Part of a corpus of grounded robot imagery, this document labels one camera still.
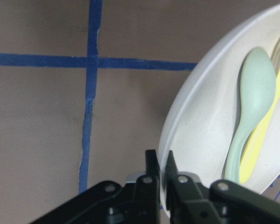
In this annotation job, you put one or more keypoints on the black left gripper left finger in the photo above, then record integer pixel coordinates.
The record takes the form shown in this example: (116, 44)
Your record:
(137, 202)

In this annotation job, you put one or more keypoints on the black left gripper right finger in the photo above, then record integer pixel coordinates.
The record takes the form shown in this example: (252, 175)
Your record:
(224, 202)

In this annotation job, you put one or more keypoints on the white round plate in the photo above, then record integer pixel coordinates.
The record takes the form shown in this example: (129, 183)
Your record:
(204, 115)

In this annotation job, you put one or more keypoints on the yellow plastic fork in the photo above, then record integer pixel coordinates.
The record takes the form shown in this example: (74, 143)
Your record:
(256, 139)

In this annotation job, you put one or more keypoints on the light green plastic spoon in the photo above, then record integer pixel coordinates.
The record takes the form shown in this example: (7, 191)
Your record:
(257, 93)

